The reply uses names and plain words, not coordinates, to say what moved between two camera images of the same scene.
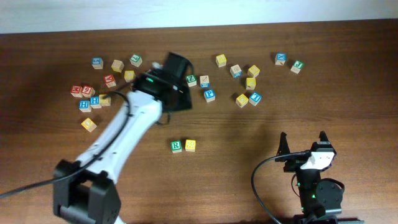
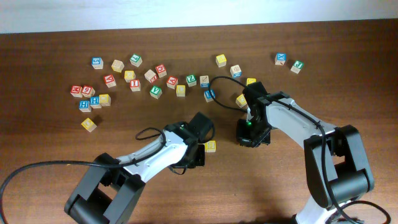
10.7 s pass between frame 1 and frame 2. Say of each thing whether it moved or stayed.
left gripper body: moved
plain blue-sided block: stayed
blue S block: stayed
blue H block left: stayed
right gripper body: moved
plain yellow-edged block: stayed
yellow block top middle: stayed
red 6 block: stayed
